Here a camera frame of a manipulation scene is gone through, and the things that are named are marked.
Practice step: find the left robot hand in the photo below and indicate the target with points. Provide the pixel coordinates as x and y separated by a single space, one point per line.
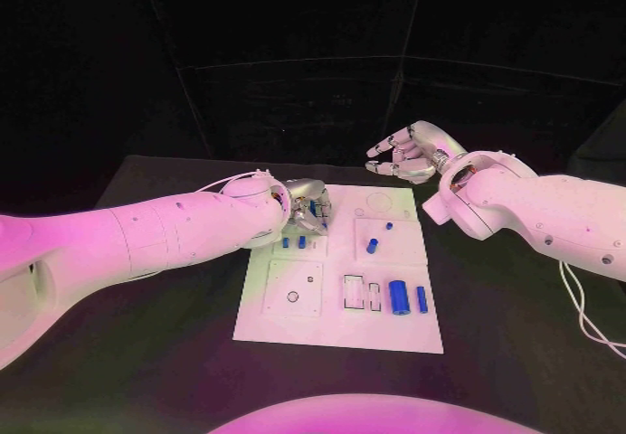
307 190

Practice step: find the blue gear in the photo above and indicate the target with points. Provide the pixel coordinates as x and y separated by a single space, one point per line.
314 206

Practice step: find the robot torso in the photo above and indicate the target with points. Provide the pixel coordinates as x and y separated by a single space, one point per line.
371 415

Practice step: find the white task board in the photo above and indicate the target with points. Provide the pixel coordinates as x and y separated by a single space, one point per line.
338 325

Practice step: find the thin long blue cylinder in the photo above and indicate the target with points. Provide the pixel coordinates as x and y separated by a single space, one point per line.
422 299

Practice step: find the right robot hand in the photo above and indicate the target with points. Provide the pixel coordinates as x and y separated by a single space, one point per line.
431 139

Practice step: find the large blue cylinder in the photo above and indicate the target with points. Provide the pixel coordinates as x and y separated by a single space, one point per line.
400 297

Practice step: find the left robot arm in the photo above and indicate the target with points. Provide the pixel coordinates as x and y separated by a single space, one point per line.
146 237

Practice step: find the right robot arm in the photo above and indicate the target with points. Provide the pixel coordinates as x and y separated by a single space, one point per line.
539 210

